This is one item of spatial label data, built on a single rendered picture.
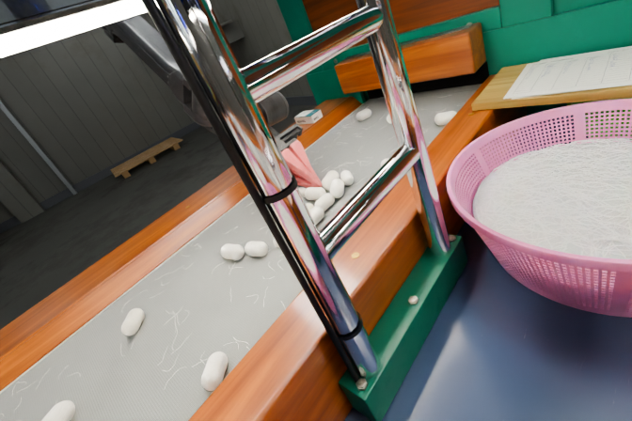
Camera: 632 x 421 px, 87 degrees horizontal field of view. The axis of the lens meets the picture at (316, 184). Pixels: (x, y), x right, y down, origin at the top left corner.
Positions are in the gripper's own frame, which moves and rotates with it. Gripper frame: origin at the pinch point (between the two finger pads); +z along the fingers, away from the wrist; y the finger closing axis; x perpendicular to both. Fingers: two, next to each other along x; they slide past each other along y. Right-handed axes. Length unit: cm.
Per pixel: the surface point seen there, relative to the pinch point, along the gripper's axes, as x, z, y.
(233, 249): 0.7, -1.2, -15.8
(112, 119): 372, -414, 110
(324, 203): -3.0, 3.8, -3.6
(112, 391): 1.0, 1.5, -34.4
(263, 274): -1.8, 4.6, -16.3
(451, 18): -14.5, -1.8, 37.6
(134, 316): 3.7, -4.2, -28.9
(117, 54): 305, -458, 167
